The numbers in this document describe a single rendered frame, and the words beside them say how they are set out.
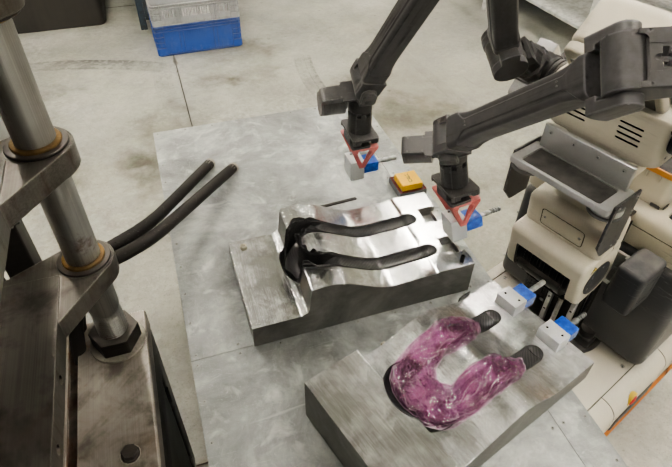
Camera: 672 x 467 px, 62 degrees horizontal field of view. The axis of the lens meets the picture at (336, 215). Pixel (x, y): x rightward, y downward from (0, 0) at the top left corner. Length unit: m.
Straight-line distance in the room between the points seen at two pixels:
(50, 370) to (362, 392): 0.50
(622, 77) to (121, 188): 2.56
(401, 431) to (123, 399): 0.55
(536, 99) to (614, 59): 0.13
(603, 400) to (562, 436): 0.75
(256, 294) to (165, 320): 1.15
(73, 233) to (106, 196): 1.95
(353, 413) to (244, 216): 0.68
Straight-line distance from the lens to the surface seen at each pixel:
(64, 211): 1.00
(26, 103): 0.90
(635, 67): 0.78
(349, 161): 1.38
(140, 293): 2.45
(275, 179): 1.59
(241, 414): 1.12
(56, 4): 4.84
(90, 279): 1.07
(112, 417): 1.19
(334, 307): 1.17
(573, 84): 0.82
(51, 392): 0.94
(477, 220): 1.24
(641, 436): 2.25
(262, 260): 1.27
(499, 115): 0.92
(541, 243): 1.50
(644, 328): 1.87
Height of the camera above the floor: 1.77
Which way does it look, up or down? 42 degrees down
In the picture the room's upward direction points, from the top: 1 degrees clockwise
